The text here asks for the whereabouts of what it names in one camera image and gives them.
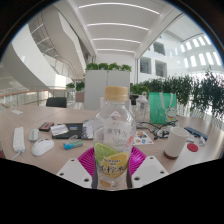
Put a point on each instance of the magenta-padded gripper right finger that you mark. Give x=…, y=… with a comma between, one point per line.
x=150, y=170

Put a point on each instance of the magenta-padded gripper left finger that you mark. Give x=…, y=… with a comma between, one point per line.
x=75, y=171

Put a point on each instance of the clear lemon-label drink bottle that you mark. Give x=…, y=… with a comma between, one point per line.
x=114, y=133

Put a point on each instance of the blue green tube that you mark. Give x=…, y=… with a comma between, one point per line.
x=73, y=144

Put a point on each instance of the colourful sticker sheet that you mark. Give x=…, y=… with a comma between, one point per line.
x=144, y=138

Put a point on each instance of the white mug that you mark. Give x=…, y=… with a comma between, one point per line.
x=175, y=141

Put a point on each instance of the white computer mouse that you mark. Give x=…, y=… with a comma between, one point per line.
x=42, y=147

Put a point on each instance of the black notebook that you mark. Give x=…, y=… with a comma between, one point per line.
x=75, y=128

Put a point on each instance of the silver foil bag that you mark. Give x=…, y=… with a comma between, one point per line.
x=88, y=129

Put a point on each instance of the white card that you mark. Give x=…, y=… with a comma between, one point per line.
x=59, y=129

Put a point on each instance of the flat round red coaster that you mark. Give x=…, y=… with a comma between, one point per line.
x=192, y=147

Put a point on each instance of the small black red box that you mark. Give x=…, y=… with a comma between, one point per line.
x=46, y=126

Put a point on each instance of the small grey oval device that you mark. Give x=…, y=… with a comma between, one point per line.
x=33, y=135

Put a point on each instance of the small white packet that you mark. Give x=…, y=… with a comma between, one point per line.
x=202, y=141

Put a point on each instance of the clear shaker bottle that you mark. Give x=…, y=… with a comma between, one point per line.
x=141, y=108

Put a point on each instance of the green tote bag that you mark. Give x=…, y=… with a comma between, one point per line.
x=160, y=108

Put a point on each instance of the white power strip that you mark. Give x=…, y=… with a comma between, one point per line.
x=18, y=140

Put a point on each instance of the black chair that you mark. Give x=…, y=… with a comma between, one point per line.
x=56, y=102

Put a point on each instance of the brown planter with plants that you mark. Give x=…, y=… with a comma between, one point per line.
x=79, y=88

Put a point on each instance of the white paper slip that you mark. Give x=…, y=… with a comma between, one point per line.
x=16, y=112

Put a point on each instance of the white cabinet with plants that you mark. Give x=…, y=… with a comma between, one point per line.
x=100, y=86

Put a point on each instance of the green plant hedge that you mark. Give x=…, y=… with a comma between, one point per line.
x=193, y=91

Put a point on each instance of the ceiling light strips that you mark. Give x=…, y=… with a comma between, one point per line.
x=116, y=25

